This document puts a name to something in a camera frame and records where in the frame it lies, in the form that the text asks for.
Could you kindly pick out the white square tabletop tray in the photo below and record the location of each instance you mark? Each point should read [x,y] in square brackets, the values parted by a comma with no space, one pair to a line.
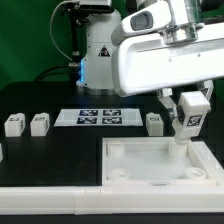
[146,161]

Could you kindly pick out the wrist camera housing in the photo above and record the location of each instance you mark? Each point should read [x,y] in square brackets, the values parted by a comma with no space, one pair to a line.
[150,19]

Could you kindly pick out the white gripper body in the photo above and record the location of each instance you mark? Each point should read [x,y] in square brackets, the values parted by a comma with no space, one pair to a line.
[145,63]

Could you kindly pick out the white marker tag sheet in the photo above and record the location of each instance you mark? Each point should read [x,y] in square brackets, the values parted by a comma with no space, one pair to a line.
[99,117]

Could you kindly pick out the white L-shaped obstacle fence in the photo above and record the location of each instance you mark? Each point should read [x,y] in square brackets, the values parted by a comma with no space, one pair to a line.
[112,199]

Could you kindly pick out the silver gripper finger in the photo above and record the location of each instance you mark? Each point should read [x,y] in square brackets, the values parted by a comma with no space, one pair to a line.
[206,87]
[164,96]

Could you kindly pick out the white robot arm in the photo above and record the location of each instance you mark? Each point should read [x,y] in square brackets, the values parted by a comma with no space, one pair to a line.
[102,19]

